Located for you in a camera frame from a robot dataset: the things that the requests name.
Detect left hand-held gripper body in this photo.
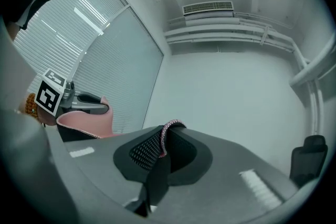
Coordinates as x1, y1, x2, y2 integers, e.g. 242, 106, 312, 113
34, 68, 76, 116

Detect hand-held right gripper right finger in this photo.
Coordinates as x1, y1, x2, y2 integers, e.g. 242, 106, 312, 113
157, 127, 300, 222

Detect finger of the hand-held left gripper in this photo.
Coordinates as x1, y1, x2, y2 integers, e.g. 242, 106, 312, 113
72, 101, 110, 115
76, 91, 103, 103

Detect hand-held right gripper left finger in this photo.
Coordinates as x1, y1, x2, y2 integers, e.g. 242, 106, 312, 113
64, 126, 163, 208

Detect white slatted blinds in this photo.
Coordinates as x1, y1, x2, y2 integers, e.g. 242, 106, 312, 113
12, 0, 165, 136

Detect black mesh office chair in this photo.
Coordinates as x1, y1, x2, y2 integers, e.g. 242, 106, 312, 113
290, 135, 328, 187

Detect white pipes bundle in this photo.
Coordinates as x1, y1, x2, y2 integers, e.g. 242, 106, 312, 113
164, 12, 323, 134

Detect white air conditioner vent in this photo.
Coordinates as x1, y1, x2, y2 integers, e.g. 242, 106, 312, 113
183, 1, 234, 18

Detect orange bead bracelet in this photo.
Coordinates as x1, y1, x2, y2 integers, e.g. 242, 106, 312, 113
25, 93, 39, 122

